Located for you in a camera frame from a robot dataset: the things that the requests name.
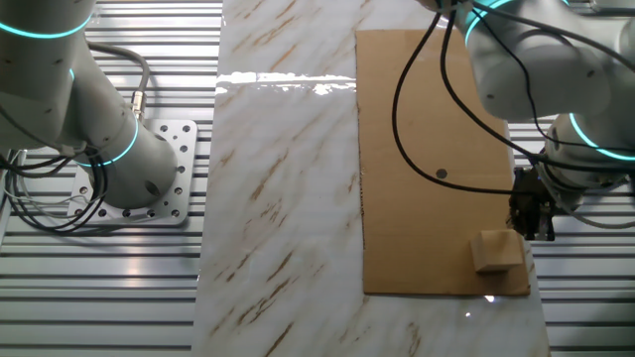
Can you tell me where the grey cable with metal plug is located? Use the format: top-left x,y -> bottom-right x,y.
87,42 -> 152,123

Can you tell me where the small wooden block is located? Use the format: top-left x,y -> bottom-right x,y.
469,228 -> 525,274

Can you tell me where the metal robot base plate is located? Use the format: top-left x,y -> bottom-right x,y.
66,118 -> 198,228

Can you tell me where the white marble pattern board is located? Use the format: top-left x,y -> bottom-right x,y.
190,0 -> 552,357

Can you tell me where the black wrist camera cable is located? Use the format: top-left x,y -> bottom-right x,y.
439,12 -> 635,175

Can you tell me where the black cable bundle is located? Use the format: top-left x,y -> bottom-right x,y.
0,148 -> 111,234

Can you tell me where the brown cardboard sheet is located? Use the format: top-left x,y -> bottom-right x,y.
355,28 -> 532,298

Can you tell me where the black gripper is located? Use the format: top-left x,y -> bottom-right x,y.
505,167 -> 557,243

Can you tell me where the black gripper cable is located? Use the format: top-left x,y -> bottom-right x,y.
391,12 -> 520,195

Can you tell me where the white thin wire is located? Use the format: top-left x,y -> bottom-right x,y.
4,148 -> 95,209

